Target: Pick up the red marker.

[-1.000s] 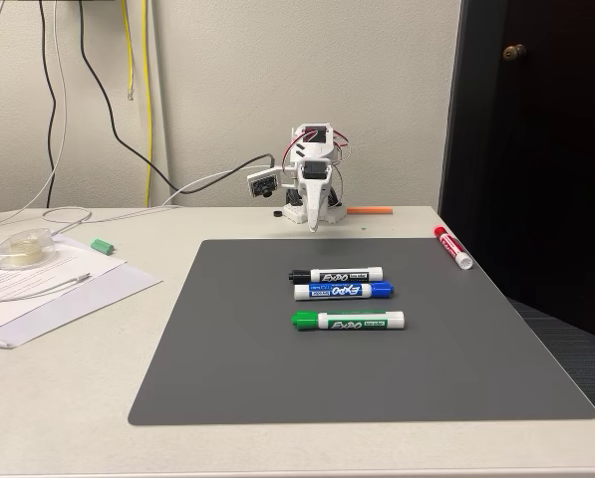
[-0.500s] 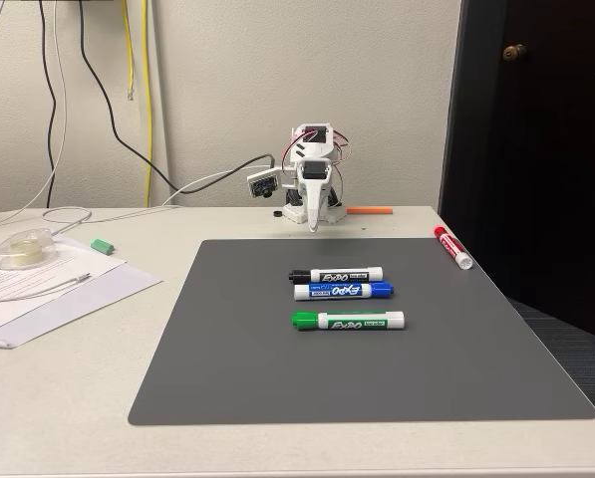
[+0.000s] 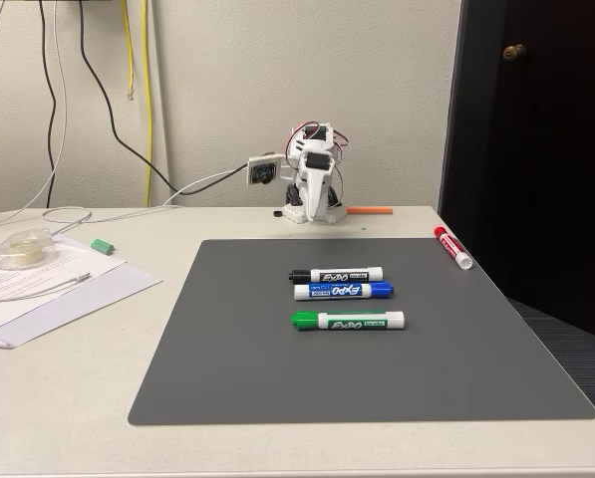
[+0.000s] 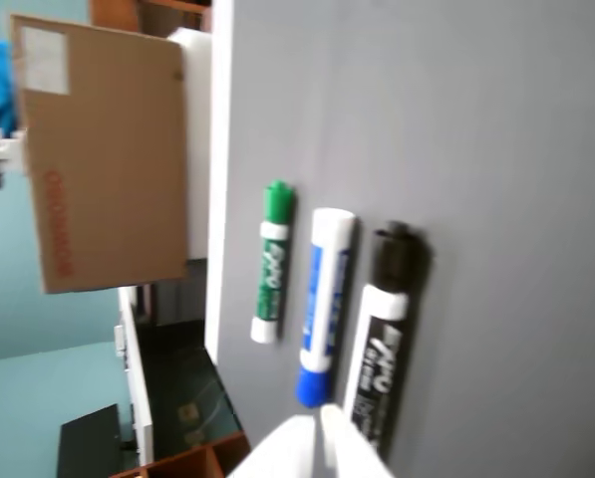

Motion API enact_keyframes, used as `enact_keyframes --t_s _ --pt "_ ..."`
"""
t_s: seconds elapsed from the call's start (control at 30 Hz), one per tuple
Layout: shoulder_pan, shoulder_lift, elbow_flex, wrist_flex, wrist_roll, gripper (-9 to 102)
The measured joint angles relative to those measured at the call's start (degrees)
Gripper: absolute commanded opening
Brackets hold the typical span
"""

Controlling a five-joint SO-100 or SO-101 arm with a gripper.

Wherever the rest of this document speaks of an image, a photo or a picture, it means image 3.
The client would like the long yellow cable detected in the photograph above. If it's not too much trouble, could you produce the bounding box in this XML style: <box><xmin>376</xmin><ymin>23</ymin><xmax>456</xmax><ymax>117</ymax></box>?
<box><xmin>141</xmin><ymin>0</ymin><xmax>153</xmax><ymax>208</ymax></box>

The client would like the blue dry erase marker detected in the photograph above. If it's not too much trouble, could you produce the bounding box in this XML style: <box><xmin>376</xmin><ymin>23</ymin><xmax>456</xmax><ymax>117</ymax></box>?
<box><xmin>293</xmin><ymin>281</ymin><xmax>396</xmax><ymax>302</ymax></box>

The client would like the plain white paper sheet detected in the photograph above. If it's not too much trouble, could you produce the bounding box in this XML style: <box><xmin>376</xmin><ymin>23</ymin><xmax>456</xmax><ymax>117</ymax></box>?
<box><xmin>0</xmin><ymin>258</ymin><xmax>163</xmax><ymax>350</ymax></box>

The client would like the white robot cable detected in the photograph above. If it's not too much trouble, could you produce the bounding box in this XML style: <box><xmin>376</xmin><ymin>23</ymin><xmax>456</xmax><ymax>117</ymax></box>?
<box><xmin>41</xmin><ymin>167</ymin><xmax>248</xmax><ymax>238</ymax></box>

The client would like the thin white plug cable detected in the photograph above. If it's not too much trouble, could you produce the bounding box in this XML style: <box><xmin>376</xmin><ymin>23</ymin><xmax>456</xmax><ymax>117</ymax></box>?
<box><xmin>0</xmin><ymin>272</ymin><xmax>92</xmax><ymax>305</ymax></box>

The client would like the red dry erase marker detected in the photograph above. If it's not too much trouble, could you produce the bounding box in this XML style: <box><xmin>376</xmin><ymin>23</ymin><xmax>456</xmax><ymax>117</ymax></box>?
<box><xmin>433</xmin><ymin>224</ymin><xmax>474</xmax><ymax>271</ymax></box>

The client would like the printed white paper sheet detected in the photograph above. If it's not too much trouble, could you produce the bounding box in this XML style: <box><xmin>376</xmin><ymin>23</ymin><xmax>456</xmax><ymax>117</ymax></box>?
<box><xmin>0</xmin><ymin>233</ymin><xmax>129</xmax><ymax>320</ymax></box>

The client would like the short yellow cable with plug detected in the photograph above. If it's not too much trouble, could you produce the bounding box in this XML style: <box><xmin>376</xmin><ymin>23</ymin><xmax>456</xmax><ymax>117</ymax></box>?
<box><xmin>121</xmin><ymin>0</ymin><xmax>135</xmax><ymax>103</ymax></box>

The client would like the thick black camera cable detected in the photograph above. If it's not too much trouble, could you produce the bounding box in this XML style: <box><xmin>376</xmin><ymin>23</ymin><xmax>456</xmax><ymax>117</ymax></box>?
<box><xmin>79</xmin><ymin>0</ymin><xmax>252</xmax><ymax>195</ymax></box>

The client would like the grey rubber mat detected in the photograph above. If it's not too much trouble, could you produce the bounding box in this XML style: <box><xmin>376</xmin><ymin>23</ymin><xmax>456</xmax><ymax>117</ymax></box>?
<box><xmin>127</xmin><ymin>237</ymin><xmax>595</xmax><ymax>427</ymax></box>

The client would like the green dry erase marker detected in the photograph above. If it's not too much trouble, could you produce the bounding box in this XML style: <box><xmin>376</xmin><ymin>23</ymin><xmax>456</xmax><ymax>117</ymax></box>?
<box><xmin>290</xmin><ymin>310</ymin><xmax>407</xmax><ymax>332</ymax></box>

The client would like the dark wooden door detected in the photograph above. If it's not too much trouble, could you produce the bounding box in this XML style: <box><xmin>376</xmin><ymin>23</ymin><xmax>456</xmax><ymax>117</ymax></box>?
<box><xmin>439</xmin><ymin>0</ymin><xmax>595</xmax><ymax>345</ymax></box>

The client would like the white gripper camera module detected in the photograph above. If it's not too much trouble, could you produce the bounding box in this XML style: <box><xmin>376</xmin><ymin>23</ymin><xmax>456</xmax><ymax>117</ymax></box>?
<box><xmin>245</xmin><ymin>153</ymin><xmax>283</xmax><ymax>187</ymax></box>

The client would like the clear tape dispenser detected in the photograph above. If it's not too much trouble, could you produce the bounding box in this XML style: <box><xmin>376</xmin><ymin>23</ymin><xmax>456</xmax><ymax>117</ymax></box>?
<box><xmin>0</xmin><ymin>227</ymin><xmax>57</xmax><ymax>272</ymax></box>

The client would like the black dry erase marker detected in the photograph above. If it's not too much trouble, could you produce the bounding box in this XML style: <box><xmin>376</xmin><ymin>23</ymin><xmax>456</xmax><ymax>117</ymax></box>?
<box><xmin>287</xmin><ymin>267</ymin><xmax>384</xmax><ymax>285</ymax></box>

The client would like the white wall cable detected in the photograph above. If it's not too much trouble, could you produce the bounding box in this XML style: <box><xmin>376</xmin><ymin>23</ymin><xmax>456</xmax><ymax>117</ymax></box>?
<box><xmin>0</xmin><ymin>0</ymin><xmax>69</xmax><ymax>233</ymax></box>

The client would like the thin black wall cable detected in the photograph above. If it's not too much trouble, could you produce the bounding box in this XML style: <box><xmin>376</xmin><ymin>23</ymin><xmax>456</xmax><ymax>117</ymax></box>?
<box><xmin>38</xmin><ymin>0</ymin><xmax>58</xmax><ymax>209</ymax></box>

